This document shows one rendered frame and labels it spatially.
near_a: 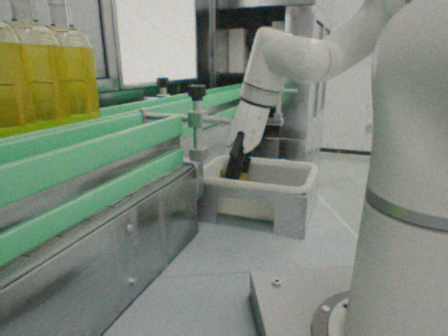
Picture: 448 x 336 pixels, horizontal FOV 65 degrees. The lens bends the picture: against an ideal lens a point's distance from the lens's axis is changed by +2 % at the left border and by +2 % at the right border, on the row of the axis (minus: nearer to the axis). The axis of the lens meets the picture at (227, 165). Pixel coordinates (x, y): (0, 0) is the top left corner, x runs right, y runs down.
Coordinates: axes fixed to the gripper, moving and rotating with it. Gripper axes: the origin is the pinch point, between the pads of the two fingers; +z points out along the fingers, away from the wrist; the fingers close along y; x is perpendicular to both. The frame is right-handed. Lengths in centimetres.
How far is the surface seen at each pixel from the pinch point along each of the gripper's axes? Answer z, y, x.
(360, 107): 34, -343, 26
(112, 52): -15.0, 1.2, -34.4
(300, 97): -6, -69, -2
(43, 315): -2.3, 49.2, -0.6
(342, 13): -51, -346, -28
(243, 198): -0.5, 12.4, 5.8
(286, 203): -2.8, 12.1, 13.2
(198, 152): -7.5, 16.6, -3.1
